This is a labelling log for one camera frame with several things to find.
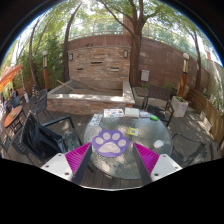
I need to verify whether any white book stack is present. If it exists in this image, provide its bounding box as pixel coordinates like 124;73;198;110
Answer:
125;108;139;117

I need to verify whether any black patio chair left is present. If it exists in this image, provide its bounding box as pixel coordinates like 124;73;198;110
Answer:
11;112;81;160

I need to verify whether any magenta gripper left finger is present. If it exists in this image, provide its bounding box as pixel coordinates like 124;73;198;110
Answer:
42;143;92;185

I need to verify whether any round wooden side table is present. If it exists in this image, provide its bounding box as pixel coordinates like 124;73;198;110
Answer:
4;106;25;134

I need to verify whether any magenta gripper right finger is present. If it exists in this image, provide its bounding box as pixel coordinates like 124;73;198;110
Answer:
133;143;182;185

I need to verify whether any small white booklet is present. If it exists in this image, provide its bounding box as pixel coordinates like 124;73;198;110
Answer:
139;111;150;118

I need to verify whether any colourful picture book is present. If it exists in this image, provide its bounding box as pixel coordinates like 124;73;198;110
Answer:
104;109;124;118

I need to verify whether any white computer mouse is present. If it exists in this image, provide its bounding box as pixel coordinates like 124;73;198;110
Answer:
153;140;164;148

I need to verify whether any white planter box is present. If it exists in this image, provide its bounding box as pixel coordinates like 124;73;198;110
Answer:
171;96;188;117

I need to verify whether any grey utility box on wall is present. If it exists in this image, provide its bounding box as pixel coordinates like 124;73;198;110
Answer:
141;70;150;82

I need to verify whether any stone fountain basin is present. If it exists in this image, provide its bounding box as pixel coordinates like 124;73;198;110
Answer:
47;80;135;114

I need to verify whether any orange patio umbrella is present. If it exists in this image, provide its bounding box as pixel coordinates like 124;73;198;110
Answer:
0;65;22;92

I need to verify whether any black chair right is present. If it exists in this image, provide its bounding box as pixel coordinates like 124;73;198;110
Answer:
171;133;208;168

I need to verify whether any patterned booklet at table edge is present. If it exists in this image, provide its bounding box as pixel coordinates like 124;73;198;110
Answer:
90;114;102;126

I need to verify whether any black mesh chair far left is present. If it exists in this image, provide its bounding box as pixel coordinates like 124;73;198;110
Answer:
30;89;52;118

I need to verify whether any purple paw-shaped mouse pad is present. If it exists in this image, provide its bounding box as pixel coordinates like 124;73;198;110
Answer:
92;130;129;158

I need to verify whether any yellow card packet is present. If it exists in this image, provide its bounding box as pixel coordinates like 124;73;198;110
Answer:
128;127;139;136

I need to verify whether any round glass patio table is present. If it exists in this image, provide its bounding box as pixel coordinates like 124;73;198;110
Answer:
84;115;172;179

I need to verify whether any dark metal chair behind table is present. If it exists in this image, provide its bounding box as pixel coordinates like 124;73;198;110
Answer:
142;85;174;126

